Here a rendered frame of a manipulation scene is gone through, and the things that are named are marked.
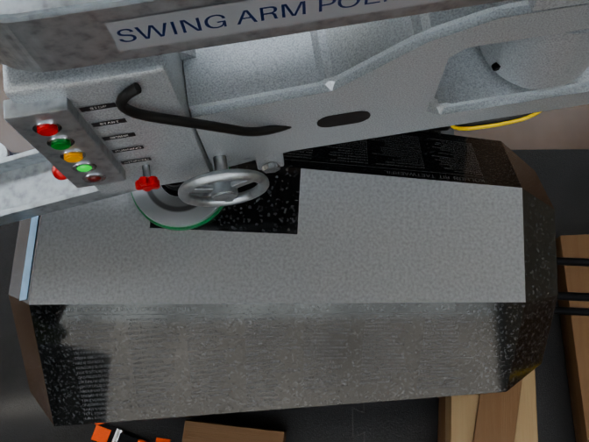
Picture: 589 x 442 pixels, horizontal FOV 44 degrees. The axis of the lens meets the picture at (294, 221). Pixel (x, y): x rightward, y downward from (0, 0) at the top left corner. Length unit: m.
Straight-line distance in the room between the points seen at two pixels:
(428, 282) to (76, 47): 0.94
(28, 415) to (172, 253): 1.10
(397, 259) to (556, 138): 1.24
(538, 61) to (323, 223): 0.62
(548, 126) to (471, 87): 1.47
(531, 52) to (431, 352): 0.74
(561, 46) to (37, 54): 0.70
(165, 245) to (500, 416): 1.09
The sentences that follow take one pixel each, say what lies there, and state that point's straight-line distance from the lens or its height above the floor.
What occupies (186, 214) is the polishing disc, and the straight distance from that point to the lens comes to 1.57.
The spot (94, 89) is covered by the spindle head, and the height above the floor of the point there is 1.56.
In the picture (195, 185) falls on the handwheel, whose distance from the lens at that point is 1.15.
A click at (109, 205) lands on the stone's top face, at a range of 1.64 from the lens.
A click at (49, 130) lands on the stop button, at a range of 0.98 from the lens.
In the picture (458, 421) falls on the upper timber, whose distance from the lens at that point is 2.18.
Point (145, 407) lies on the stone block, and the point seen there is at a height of 0.66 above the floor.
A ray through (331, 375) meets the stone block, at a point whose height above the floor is 0.73.
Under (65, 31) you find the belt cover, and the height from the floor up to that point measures 1.70.
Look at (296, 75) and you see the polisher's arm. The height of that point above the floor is 1.44.
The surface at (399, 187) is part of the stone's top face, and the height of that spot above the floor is 0.87.
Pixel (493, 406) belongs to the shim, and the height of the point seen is 0.25.
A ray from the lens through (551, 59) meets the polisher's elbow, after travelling 1.15.
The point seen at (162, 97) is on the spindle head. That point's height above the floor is 1.51.
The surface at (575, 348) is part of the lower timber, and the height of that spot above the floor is 0.12.
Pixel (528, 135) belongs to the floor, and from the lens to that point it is 2.66.
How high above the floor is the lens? 2.38
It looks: 75 degrees down
